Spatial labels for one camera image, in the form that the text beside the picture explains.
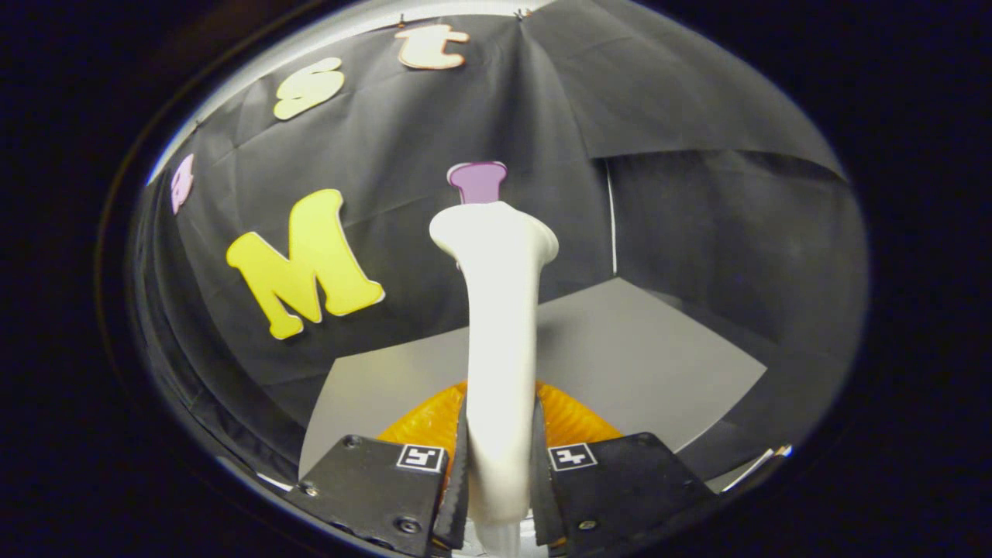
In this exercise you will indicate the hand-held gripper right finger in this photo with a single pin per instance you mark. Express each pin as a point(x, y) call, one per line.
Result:
point(620, 496)

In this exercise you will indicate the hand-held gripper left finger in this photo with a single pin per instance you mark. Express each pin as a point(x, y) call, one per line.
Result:
point(372, 488)

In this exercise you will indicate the white garment steamer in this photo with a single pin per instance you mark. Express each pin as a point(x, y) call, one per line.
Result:
point(500, 349)

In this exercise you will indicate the grey cabinet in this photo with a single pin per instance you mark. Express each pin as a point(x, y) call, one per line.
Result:
point(620, 349)

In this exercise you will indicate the black backdrop cloth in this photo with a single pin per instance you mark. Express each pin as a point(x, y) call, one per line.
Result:
point(434, 139)

